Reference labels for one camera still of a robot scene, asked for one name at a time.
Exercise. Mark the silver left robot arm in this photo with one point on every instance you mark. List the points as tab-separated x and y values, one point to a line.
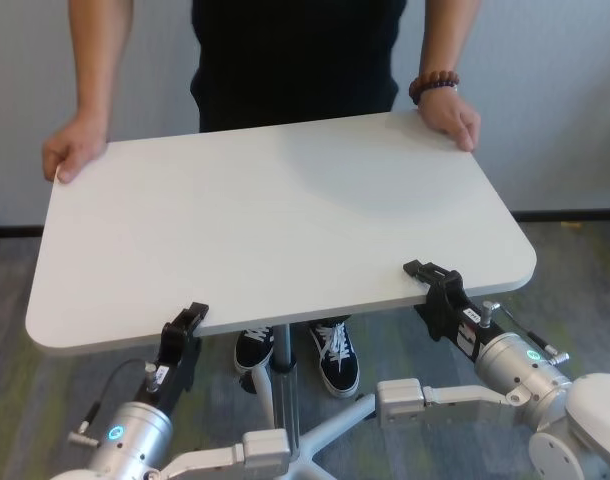
130	440

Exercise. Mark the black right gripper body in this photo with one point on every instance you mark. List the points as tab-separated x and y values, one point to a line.
455	320

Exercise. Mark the person's bare left forearm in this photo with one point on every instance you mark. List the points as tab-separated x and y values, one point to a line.
450	35

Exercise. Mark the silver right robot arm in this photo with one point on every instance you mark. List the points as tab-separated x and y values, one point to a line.
530	370

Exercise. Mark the black white sneaker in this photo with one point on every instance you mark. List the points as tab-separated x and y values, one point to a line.
337	365
255	350

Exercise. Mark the black white left sneaker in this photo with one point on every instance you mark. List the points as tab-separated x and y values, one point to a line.
337	365

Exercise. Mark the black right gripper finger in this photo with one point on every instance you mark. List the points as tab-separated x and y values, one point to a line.
432	275

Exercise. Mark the person's bare right forearm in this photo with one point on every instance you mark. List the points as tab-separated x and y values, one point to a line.
102	60

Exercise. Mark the person's left hand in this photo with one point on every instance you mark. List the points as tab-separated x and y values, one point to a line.
450	117

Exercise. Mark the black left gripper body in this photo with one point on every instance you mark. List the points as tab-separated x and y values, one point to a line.
177	365

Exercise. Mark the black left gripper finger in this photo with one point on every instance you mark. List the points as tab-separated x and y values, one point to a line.
192	316

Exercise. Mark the black white right sneaker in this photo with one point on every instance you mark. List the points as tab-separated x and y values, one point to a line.
255	350

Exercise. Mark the white pedestal table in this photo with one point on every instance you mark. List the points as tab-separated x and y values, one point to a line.
265	225

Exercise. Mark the small orange floor scrap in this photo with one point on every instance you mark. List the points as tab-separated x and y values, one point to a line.
573	225

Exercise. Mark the person's body in black clothes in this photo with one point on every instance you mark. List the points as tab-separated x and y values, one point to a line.
295	65

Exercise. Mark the person's right hand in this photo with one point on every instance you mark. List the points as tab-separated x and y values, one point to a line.
75	147

